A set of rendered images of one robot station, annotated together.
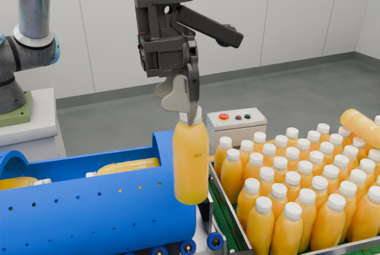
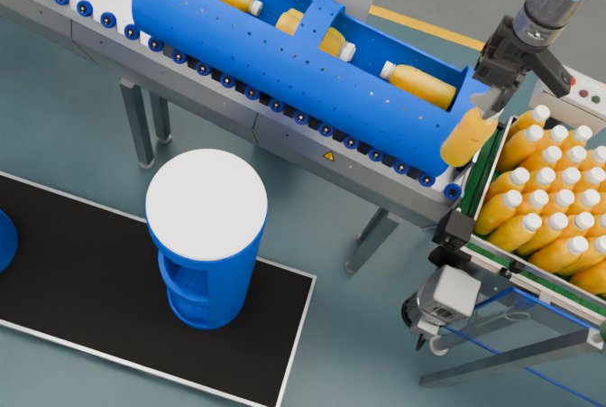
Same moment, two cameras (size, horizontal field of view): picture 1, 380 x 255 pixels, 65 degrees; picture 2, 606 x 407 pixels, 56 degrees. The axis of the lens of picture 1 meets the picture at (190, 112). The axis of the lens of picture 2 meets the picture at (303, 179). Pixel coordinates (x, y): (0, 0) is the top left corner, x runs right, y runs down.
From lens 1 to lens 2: 0.71 m
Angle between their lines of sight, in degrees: 38
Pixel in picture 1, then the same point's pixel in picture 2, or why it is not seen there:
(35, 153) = not seen: outside the picture
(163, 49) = (495, 69)
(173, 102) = (480, 100)
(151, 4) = (509, 37)
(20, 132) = not seen: outside the picture
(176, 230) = (426, 165)
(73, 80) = not seen: outside the picture
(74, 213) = (362, 103)
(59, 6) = not seen: outside the picture
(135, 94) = not seen: outside the picture
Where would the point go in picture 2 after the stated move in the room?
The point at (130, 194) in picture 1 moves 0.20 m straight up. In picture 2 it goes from (409, 117) to (441, 67)
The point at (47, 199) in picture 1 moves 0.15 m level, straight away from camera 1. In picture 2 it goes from (349, 79) to (353, 29)
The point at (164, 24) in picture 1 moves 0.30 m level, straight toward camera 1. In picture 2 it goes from (511, 50) to (429, 175)
